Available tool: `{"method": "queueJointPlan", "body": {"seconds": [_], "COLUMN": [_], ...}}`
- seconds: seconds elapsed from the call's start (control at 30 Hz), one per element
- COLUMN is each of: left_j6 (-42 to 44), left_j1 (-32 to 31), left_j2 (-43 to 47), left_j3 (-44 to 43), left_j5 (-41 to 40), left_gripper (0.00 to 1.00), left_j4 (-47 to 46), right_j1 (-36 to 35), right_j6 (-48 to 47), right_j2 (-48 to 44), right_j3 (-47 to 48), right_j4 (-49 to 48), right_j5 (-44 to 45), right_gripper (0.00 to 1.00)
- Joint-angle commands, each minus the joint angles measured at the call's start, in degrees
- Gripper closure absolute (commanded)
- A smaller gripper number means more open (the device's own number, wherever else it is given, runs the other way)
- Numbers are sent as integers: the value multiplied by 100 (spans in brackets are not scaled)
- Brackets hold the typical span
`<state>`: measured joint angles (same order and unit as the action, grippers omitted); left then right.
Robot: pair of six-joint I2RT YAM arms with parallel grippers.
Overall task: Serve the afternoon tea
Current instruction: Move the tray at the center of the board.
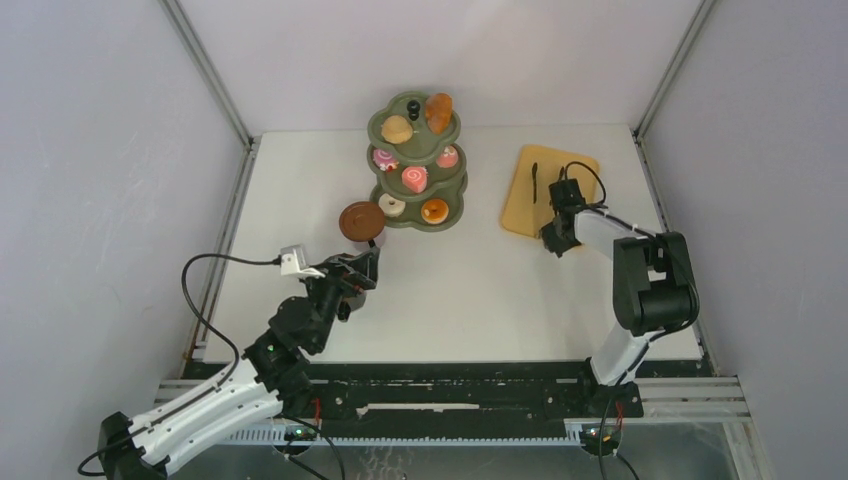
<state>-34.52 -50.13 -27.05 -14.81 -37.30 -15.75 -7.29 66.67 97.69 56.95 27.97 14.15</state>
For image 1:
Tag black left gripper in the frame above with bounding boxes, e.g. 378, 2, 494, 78
300, 247, 379, 351

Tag black metal food tongs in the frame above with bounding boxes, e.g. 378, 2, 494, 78
531, 161, 570, 205

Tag yellow serving tray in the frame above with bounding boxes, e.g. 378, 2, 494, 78
500, 145, 600, 239

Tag white glazed donut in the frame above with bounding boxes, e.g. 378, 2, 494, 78
377, 193, 406, 218

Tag orange glazed donut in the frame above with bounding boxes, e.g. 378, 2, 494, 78
420, 198, 450, 225

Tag pink swirl cake slice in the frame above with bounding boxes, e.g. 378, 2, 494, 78
401, 166, 428, 194

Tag purple swirl cake slice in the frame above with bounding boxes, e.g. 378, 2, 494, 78
371, 148, 399, 173

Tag pink strawberry cake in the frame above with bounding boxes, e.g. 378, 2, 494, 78
436, 145, 459, 169

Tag green three-tier dessert stand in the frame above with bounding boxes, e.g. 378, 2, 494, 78
367, 91, 468, 232

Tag beige round cookie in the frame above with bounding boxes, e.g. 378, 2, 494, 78
380, 115, 414, 145

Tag brown croissant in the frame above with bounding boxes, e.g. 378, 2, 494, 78
425, 92, 453, 135

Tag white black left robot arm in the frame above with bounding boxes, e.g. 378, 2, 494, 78
77, 242, 381, 479

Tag black right camera cable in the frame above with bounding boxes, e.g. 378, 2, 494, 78
561, 160, 702, 458

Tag black camera cable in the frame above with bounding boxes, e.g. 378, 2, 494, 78
181, 253, 282, 386
561, 160, 702, 458

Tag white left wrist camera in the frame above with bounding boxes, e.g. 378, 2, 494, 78
279, 244, 325, 279

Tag black left camera cable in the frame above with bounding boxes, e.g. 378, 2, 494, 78
181, 253, 282, 386

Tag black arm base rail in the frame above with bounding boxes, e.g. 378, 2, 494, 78
158, 360, 644, 442

